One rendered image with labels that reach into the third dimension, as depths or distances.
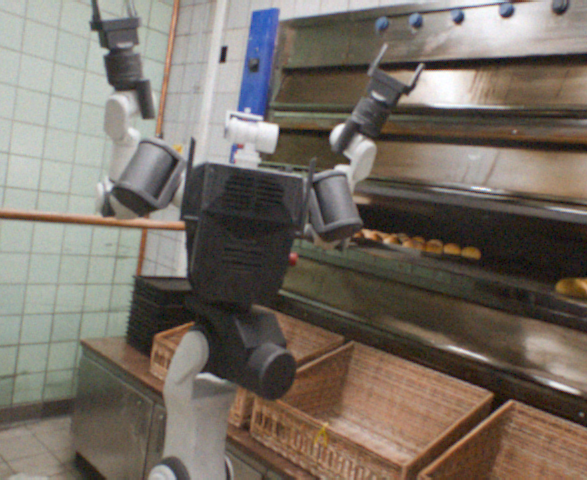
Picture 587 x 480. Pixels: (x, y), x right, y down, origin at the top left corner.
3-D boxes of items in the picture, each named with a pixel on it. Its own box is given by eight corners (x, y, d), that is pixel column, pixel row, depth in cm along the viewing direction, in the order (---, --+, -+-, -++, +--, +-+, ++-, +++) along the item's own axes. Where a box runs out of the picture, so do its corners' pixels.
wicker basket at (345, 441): (340, 410, 216) (352, 339, 214) (481, 478, 178) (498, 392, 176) (245, 436, 181) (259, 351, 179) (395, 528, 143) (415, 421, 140)
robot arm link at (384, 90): (410, 86, 142) (385, 130, 145) (416, 90, 150) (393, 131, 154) (367, 63, 144) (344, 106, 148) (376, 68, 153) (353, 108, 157)
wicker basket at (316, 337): (240, 360, 258) (250, 300, 255) (335, 407, 219) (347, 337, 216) (146, 372, 223) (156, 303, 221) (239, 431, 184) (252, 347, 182)
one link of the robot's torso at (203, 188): (313, 327, 121) (341, 159, 118) (150, 308, 114) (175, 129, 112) (287, 298, 150) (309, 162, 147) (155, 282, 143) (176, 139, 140)
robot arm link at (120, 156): (144, 135, 152) (135, 196, 163) (104, 133, 147) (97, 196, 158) (153, 155, 145) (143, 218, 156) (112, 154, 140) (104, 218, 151)
